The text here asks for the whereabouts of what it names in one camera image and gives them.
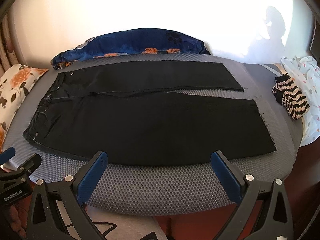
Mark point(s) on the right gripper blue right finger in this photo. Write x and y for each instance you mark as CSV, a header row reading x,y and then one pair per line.
x,y
274,220

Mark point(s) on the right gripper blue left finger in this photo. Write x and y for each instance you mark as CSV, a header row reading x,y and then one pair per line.
x,y
44,219

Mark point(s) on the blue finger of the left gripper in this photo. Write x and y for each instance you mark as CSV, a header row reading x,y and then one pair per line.
x,y
7,155

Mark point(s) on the black denim pants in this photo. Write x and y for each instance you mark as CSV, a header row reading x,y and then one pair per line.
x,y
146,113

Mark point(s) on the left hand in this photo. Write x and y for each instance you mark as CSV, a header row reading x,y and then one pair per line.
x,y
17,215

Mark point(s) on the white orange floral pillow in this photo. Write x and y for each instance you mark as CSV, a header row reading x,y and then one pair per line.
x,y
16,84

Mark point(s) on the grey mesh mattress pad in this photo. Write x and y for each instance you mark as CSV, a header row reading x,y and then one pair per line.
x,y
167,190

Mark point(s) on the black cream striped knit cloth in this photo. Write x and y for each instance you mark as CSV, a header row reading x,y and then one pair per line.
x,y
290,96

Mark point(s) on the white patterned sheet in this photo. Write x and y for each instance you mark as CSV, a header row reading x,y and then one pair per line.
x,y
305,72

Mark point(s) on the blue floral blanket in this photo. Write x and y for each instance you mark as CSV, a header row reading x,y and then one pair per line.
x,y
131,42

